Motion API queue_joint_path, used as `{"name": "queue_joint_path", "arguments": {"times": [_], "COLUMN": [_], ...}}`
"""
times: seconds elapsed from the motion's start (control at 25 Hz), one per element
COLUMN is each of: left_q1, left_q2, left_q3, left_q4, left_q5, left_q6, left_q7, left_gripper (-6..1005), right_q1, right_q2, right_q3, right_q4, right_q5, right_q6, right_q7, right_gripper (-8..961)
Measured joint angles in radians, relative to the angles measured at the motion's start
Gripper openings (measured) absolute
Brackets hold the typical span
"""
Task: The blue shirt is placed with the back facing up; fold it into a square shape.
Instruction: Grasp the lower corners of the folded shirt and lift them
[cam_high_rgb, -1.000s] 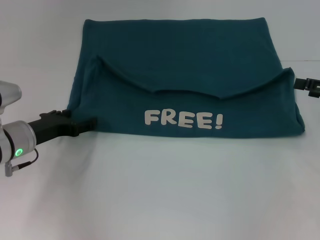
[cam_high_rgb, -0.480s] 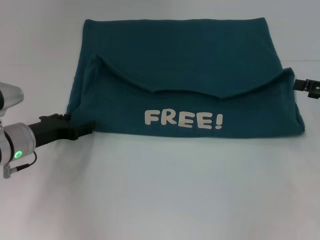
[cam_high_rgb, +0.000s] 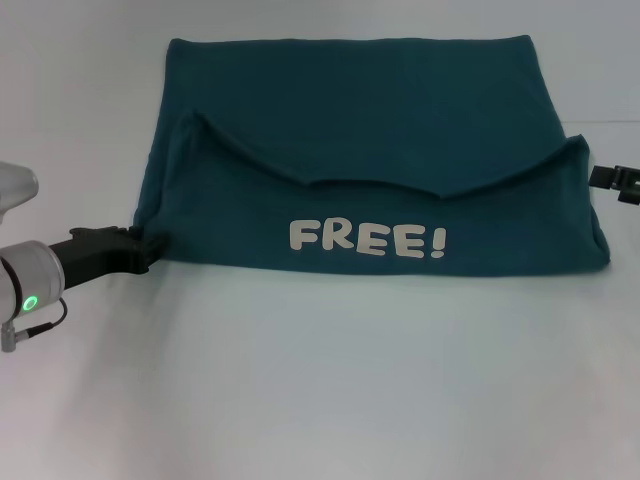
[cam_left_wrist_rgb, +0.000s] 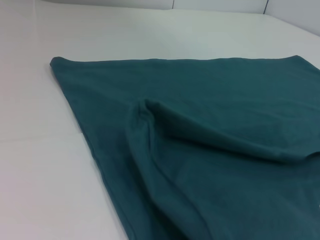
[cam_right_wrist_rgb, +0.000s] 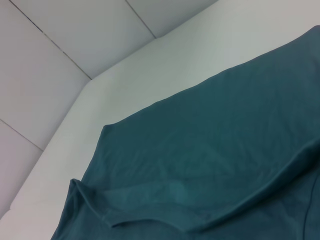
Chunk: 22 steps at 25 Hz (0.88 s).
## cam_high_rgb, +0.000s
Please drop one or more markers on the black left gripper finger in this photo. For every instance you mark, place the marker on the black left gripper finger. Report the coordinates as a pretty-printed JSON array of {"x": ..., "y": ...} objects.
[{"x": 155, "y": 246}]

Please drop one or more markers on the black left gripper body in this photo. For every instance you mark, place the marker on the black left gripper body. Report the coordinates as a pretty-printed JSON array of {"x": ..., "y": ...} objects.
[{"x": 100, "y": 252}]

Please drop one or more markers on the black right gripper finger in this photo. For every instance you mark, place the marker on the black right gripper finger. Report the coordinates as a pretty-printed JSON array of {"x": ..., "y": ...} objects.
[
  {"x": 631, "y": 196},
  {"x": 607, "y": 176}
]

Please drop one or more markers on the teal blue t-shirt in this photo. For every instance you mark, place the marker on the teal blue t-shirt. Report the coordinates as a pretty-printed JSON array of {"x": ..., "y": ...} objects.
[{"x": 375, "y": 150}]

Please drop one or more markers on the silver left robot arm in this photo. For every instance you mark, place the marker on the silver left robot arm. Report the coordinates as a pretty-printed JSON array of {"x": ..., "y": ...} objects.
[{"x": 30, "y": 275}]

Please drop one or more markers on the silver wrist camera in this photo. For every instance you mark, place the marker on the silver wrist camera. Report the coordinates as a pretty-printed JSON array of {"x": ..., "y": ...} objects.
[{"x": 15, "y": 185}]

